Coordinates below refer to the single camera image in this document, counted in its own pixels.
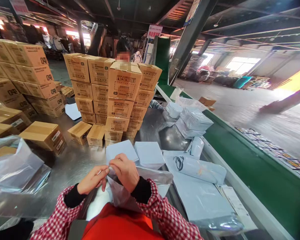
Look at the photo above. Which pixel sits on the person's left hand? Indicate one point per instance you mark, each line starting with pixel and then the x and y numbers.
pixel 90 181

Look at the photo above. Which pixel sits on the person's right hand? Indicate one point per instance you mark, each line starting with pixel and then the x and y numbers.
pixel 126 171

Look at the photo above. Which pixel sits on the person's right fingers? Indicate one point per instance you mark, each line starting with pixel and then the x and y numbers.
pixel 118 161

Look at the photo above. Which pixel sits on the grey mailer bag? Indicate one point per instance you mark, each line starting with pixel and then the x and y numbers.
pixel 155 178

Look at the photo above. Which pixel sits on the small single brown box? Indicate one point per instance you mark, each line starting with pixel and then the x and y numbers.
pixel 80 132
pixel 95 135

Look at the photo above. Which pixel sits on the white plastic sheet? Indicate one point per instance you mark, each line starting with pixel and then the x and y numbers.
pixel 97 203

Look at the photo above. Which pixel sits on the stack of small brown cartons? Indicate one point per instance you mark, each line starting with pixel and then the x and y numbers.
pixel 120 100

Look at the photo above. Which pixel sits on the person's body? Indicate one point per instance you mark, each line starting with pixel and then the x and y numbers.
pixel 117 225

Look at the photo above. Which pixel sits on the white paper sheet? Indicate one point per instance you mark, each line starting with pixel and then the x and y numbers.
pixel 72 112

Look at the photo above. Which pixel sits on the brown carton with white label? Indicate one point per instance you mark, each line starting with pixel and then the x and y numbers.
pixel 10 118
pixel 0 130
pixel 43 136

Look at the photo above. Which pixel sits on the slim blue-grey wrapped parcel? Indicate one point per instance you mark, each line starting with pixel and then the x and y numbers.
pixel 197 147

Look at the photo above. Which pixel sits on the pile of blue-grey parcels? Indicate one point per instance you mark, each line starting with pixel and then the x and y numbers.
pixel 192 122

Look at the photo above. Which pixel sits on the stack of flat mailer bags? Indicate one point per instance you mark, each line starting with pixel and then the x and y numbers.
pixel 200 192

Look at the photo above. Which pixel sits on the white plastic basket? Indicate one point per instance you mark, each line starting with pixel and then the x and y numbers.
pixel 191 103

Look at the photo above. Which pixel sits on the clear plastic bag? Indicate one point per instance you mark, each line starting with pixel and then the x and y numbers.
pixel 12 165

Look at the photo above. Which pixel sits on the flat brown box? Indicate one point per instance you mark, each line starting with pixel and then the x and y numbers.
pixel 207 101

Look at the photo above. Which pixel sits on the inclined green conveyor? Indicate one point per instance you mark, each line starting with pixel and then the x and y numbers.
pixel 162 60

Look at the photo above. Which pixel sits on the white backing strip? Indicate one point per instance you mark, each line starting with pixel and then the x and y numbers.
pixel 236 205

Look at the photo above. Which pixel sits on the stack of large brown cartons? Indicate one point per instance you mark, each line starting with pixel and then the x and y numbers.
pixel 27 75

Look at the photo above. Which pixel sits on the red and white sign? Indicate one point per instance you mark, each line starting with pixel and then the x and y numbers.
pixel 155 32

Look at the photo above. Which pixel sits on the green conveyor belt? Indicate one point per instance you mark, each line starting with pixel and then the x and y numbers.
pixel 252 172

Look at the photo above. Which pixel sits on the dark steel column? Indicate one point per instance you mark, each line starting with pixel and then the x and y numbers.
pixel 190 42

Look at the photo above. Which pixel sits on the bright window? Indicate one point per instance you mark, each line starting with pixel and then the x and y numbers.
pixel 242 65

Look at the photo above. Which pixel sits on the row of colourful packets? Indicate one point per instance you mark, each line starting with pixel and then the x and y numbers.
pixel 277 152

